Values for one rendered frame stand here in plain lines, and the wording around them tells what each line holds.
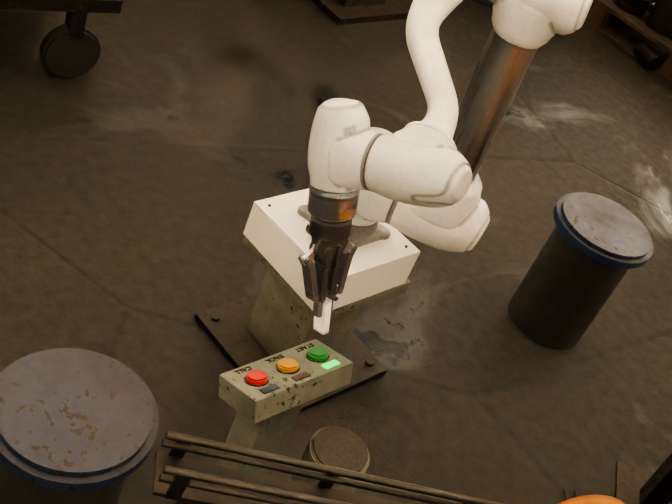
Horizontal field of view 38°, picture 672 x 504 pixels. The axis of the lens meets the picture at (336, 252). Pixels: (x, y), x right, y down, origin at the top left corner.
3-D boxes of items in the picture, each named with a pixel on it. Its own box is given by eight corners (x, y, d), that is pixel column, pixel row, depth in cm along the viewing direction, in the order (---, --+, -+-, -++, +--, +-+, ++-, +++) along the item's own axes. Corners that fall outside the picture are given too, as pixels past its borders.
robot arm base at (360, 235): (283, 214, 243) (289, 196, 239) (344, 196, 258) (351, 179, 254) (330, 259, 234) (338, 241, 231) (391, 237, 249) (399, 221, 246)
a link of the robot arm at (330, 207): (370, 188, 174) (367, 219, 177) (336, 173, 180) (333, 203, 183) (333, 197, 168) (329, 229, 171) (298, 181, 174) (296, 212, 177)
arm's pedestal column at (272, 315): (193, 318, 271) (221, 235, 253) (301, 281, 297) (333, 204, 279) (278, 422, 253) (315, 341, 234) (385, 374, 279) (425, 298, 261)
